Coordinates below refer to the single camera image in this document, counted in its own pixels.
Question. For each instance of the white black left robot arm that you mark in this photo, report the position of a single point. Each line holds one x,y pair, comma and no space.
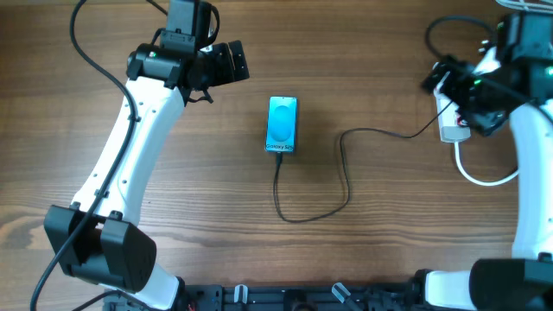
97,238

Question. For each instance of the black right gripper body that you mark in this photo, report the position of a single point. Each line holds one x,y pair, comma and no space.
463,92

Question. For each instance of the white power strip socket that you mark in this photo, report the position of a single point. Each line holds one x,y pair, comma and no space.
450,128

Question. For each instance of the blue Galaxy S25 smartphone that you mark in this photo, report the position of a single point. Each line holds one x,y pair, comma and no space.
281,125

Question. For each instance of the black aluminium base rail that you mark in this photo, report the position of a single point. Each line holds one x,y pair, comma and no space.
218,298

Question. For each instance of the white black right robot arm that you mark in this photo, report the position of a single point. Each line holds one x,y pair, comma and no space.
512,85

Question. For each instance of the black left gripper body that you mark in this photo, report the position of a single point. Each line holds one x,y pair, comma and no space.
217,68

